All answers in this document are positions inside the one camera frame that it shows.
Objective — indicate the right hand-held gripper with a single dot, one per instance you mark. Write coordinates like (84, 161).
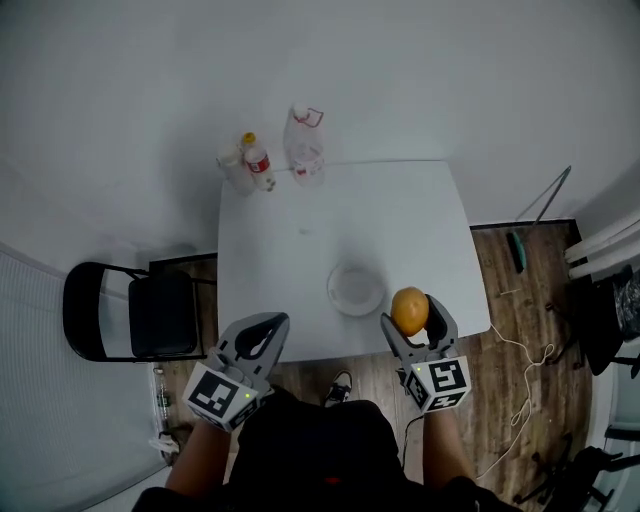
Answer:
(440, 382)

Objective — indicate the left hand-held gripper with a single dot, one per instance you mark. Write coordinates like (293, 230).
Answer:
(220, 395)

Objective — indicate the orange fruit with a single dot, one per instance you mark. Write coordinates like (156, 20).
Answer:
(410, 310)

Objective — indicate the white plate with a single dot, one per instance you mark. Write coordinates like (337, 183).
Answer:
(356, 291)

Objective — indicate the person's left forearm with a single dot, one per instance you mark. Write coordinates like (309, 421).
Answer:
(200, 455)

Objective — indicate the person's right forearm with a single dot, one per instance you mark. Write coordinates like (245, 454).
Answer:
(447, 450)

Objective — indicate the white and black sneaker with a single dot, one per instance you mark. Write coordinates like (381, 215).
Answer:
(340, 390)

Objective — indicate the small wooden stick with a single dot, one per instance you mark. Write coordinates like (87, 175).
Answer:
(510, 292)

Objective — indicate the black folding chair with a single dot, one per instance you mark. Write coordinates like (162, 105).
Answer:
(160, 320)

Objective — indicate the person's black clothing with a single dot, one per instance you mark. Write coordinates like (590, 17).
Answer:
(320, 445)

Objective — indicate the green and black brush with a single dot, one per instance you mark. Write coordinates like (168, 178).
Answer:
(517, 252)

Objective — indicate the red label plastic bottle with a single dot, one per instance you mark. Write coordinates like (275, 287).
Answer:
(259, 167)

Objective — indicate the large clear water bottle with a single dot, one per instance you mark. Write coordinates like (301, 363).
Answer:
(305, 150)

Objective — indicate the yellow cap bottle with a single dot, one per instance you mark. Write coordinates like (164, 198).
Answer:
(249, 138)

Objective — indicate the white window blinds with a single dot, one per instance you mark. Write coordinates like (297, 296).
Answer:
(65, 380)

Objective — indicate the black chair wheel base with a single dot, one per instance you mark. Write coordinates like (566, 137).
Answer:
(580, 475)

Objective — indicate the small bottles by wall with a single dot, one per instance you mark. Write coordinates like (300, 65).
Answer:
(162, 395)

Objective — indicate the white vertical wall pipes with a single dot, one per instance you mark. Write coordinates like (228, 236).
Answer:
(600, 247)

